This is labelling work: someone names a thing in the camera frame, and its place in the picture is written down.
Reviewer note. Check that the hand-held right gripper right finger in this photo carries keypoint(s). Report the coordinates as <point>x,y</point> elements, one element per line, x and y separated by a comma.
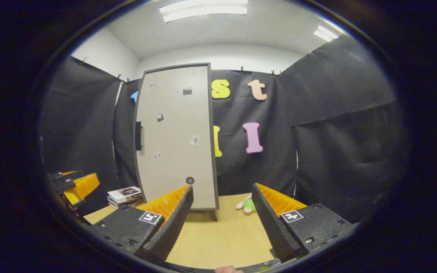
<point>271,223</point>

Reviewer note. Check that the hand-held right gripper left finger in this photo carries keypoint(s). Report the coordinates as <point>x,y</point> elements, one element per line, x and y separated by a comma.
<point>173,227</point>

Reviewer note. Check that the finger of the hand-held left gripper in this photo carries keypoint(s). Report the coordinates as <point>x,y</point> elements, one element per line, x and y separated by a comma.
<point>87,184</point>
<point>72,196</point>

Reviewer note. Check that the dark grey cabinet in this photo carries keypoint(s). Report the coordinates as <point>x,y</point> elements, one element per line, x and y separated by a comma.
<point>213,215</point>

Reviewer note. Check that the grey cabinet door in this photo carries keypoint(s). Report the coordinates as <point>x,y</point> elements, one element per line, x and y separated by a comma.
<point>176,132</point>

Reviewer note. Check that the pink and green plush toy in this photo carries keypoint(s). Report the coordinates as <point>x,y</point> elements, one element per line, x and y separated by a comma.
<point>248,206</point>

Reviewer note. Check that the white cover book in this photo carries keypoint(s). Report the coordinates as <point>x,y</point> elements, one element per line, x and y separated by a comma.
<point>123,192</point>

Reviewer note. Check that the brown cover book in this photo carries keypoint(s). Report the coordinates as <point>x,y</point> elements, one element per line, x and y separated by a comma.
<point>127,205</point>

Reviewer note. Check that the black backdrop cloth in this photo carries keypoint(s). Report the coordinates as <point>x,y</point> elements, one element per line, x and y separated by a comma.
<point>317,151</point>

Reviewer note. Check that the small ceiling light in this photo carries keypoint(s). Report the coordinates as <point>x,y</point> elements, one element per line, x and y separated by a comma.
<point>325,33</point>

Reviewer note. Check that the long ceiling light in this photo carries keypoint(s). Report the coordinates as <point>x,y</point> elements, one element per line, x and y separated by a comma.
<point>203,9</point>

